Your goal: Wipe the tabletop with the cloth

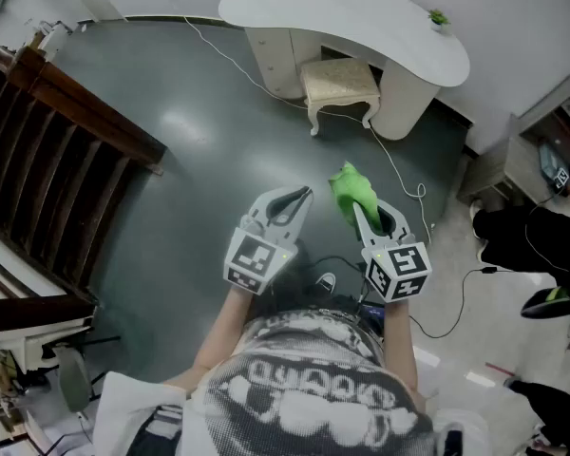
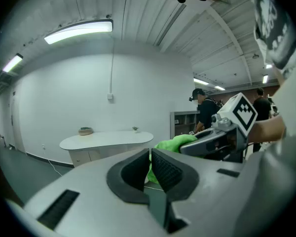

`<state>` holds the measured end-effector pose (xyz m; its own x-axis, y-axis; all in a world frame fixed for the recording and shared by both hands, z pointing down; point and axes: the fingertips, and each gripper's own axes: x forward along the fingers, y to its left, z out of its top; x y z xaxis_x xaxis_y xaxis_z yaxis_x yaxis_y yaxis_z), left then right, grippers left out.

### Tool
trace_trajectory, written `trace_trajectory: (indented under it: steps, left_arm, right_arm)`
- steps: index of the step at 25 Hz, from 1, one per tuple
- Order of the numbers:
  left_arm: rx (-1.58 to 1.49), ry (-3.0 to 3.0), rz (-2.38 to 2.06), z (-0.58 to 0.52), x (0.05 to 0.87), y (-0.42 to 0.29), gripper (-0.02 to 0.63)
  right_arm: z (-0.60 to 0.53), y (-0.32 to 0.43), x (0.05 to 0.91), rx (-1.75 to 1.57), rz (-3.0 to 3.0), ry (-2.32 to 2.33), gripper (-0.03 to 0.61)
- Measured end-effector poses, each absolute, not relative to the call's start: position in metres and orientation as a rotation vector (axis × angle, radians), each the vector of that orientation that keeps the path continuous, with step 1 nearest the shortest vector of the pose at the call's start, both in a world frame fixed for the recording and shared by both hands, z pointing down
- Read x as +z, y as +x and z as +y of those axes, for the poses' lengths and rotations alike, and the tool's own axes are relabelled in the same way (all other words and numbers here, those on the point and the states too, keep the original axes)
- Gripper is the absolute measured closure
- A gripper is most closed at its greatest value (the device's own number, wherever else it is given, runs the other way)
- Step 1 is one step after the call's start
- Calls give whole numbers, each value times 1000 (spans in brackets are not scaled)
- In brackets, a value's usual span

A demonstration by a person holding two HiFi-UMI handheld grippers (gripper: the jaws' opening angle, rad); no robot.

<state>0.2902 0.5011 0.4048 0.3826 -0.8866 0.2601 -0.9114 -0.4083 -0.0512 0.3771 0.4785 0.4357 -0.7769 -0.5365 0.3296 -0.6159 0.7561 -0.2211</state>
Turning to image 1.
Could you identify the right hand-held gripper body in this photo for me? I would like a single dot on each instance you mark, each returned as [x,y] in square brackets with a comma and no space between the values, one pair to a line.
[399,269]

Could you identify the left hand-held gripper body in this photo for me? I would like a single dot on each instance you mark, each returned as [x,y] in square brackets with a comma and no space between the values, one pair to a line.
[259,259]

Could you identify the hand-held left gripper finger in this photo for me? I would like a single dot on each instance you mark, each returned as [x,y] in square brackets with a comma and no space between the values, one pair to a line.
[278,193]
[300,219]

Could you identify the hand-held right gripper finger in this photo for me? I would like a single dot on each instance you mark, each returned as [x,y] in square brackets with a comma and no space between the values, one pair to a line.
[400,223]
[366,233]

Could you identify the green cloth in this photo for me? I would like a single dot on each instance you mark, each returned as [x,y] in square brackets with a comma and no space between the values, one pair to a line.
[354,188]

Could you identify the person's left forearm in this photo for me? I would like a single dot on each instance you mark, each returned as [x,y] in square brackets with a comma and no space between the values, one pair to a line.
[223,330]

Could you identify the person's right forearm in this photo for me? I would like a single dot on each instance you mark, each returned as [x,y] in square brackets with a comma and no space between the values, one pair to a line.
[399,340]

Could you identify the white curved table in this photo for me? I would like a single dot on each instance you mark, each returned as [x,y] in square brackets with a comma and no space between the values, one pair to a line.
[351,7]

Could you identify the person's black trousers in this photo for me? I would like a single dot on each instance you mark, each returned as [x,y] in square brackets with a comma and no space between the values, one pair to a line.
[304,278]

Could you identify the person's right sneaker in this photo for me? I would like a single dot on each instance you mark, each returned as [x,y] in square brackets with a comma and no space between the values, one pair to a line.
[326,284]

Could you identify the grey wooden cabinet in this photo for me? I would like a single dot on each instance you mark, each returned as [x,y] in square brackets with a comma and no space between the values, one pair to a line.
[503,169]

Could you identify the cream upholstered stool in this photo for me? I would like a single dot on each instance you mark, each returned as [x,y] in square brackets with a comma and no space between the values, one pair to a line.
[337,76]

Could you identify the person's black white printed shirt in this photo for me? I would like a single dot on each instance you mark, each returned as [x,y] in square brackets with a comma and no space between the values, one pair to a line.
[304,397]

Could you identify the black and green shoe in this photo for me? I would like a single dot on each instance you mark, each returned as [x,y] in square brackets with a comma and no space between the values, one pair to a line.
[551,302]

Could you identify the small green potted plant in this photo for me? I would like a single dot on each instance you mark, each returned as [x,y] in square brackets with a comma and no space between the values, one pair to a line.
[438,17]

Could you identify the grey bag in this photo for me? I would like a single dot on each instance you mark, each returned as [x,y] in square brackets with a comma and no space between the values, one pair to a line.
[74,378]

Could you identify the white striped bed base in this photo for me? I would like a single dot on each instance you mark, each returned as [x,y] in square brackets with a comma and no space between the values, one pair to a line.
[9,264]

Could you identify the dark wooden slatted frame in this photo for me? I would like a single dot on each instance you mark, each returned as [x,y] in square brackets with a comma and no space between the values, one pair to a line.
[76,126]

